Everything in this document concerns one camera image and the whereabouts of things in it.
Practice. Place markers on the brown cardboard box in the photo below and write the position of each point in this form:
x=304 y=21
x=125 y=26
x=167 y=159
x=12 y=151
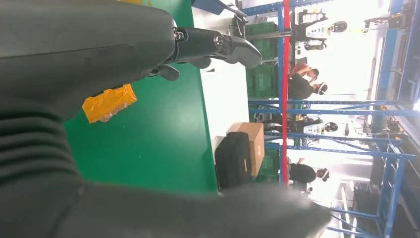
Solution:
x=257 y=148

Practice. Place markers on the white black humanoid robot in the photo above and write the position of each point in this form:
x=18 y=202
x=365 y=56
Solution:
x=315 y=31
x=330 y=126

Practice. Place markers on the black carrying case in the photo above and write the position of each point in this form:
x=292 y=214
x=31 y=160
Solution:
x=233 y=161

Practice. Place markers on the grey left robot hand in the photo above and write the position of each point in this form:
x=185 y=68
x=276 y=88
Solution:
x=82 y=49

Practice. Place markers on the yellow plastic sheet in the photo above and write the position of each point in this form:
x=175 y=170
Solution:
x=110 y=103

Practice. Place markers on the blue metal shelf rack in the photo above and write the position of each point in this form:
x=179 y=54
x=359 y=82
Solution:
x=328 y=112
x=391 y=184

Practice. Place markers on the person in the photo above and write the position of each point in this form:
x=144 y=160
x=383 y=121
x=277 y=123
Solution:
x=302 y=173
x=300 y=88
x=302 y=69

